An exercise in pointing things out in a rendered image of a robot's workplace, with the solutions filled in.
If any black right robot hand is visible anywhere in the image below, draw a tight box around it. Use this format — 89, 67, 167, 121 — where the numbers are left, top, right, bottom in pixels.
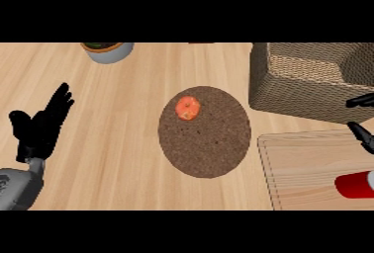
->
345, 92, 374, 154

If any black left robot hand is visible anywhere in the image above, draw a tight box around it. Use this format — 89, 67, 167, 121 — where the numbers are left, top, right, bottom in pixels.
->
7, 82, 75, 164

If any pale wooden cutting board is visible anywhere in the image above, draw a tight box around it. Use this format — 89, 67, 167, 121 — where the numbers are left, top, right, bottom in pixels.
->
256, 127, 374, 211

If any red can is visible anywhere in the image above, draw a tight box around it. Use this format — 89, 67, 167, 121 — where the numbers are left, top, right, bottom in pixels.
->
333, 170, 374, 200

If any woven wicker basket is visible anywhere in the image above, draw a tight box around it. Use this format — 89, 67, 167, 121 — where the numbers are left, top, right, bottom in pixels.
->
248, 42, 374, 125

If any grey plant pot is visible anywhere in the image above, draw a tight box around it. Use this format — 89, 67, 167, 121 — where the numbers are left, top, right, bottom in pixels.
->
78, 42, 136, 65

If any orange fruit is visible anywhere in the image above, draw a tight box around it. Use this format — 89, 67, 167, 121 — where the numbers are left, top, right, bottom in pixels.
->
175, 95, 203, 122

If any brown oval cork placemat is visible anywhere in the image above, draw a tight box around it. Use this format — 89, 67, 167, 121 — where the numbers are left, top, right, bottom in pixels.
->
157, 85, 253, 179

